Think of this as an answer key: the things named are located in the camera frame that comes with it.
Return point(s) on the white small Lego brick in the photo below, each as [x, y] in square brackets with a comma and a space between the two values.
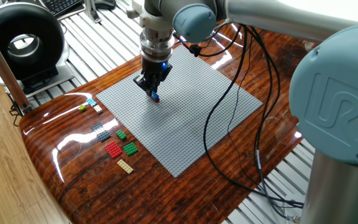
[98, 109]

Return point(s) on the lime green small Lego brick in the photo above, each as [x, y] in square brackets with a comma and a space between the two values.
[82, 108]

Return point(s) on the green square Lego plate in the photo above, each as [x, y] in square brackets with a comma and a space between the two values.
[130, 148]

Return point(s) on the black computer mouse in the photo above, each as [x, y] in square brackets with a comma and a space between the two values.
[104, 4]

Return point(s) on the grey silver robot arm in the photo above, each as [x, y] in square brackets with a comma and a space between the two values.
[334, 99]

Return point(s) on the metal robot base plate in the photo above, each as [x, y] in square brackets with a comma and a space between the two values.
[292, 214]

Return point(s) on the tan Lego plate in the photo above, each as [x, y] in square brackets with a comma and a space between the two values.
[125, 166]

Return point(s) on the red Lego plate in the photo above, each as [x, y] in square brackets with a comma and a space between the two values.
[113, 149]

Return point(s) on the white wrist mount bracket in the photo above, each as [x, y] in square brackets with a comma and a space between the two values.
[152, 20]

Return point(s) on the light blue small Lego brick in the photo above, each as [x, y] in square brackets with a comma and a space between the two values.
[91, 102]

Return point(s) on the brown wooden pole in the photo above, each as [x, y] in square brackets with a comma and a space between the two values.
[2, 68]

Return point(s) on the blue long Lego brick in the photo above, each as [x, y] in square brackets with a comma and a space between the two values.
[155, 96]

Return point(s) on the red long Lego brick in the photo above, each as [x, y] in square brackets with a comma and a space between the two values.
[154, 100]

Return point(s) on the dark grey Lego plate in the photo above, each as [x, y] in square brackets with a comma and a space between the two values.
[101, 132]

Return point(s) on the black keyboard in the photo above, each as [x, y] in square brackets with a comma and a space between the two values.
[61, 6]

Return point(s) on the glossy wood-grain table mat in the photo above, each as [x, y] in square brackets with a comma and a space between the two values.
[166, 199]

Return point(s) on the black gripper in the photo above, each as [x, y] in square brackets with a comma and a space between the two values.
[154, 72]

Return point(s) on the aluminium bracket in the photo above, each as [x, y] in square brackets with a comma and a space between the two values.
[92, 12]

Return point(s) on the grey Lego baseplate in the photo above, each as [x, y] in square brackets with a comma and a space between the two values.
[179, 124]

